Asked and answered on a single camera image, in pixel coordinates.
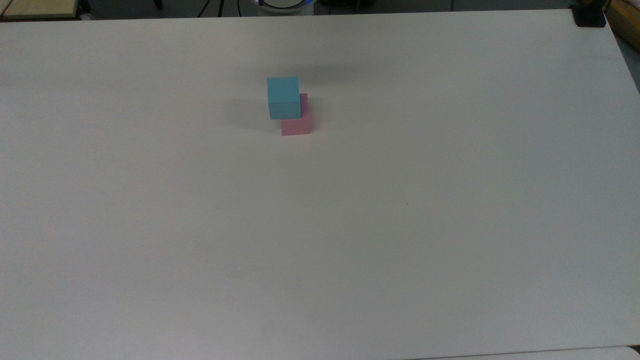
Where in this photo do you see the blue cube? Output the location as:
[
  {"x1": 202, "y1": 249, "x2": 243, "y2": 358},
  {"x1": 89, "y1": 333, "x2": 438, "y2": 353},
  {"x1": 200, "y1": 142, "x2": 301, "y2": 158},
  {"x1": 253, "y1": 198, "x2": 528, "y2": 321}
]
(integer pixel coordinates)
[{"x1": 266, "y1": 76, "x2": 302, "y2": 121}]

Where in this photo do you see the pink cube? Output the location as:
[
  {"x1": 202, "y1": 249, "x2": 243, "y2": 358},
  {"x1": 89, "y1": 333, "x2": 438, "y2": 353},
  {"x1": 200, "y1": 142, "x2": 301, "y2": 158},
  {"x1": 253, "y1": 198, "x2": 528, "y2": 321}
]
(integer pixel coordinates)
[{"x1": 280, "y1": 93, "x2": 313, "y2": 137}]

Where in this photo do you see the black table clamp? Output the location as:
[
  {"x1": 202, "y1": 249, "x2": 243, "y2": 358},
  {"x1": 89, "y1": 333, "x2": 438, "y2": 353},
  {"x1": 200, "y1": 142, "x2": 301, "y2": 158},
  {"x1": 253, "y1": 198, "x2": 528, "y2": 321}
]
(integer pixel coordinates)
[{"x1": 570, "y1": 0, "x2": 608, "y2": 29}]

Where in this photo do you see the light wooden table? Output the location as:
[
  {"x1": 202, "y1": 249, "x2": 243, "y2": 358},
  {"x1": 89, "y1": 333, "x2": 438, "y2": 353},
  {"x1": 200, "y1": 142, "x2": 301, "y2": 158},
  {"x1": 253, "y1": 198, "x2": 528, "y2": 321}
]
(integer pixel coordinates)
[{"x1": 0, "y1": 0, "x2": 81, "y2": 21}]

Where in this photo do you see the brown wooden furniture edge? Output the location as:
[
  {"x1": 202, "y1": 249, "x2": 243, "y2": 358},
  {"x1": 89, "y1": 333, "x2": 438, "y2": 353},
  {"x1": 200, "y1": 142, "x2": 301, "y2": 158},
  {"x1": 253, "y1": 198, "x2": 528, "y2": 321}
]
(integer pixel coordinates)
[{"x1": 605, "y1": 0, "x2": 640, "y2": 54}]

